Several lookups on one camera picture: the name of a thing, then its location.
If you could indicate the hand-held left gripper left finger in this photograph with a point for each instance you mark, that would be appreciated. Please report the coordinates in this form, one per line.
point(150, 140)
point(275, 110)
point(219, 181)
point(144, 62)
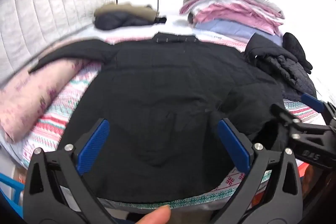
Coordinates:
point(92, 146)

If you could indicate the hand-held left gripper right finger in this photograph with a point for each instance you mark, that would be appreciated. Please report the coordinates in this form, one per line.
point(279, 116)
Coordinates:
point(233, 145)

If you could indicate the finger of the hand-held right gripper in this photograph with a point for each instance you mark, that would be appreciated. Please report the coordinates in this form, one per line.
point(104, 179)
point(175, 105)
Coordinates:
point(312, 102)
point(284, 115)

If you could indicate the person's left hand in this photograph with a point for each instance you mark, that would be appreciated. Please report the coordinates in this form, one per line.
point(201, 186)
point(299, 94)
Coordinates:
point(155, 216)

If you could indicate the patterned bed sheet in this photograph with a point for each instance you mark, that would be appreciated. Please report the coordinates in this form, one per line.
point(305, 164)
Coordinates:
point(52, 124)

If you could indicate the black fleece garment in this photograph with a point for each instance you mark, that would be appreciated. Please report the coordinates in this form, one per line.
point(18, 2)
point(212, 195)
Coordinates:
point(295, 50)

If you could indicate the black quilted jacket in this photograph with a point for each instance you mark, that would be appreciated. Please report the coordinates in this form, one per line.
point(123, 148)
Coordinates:
point(275, 61)

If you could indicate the pink floral pillow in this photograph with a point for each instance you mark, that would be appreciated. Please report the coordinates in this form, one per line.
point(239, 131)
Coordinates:
point(23, 100)

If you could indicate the blue plastic basket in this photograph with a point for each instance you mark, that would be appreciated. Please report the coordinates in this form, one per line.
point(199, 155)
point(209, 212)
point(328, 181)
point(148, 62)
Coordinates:
point(10, 187)

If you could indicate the blue folded blanket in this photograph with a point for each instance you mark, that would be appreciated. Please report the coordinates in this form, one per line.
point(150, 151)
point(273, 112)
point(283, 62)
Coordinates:
point(231, 28)

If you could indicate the pink folded blanket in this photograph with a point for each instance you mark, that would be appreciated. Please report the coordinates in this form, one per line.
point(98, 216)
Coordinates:
point(231, 14)

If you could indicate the navy jacket with fur hood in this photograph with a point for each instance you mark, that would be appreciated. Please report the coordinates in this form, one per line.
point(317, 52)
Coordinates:
point(118, 19)

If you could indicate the grey quilted headboard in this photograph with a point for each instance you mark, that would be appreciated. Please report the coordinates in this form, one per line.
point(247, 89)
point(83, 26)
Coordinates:
point(39, 11)

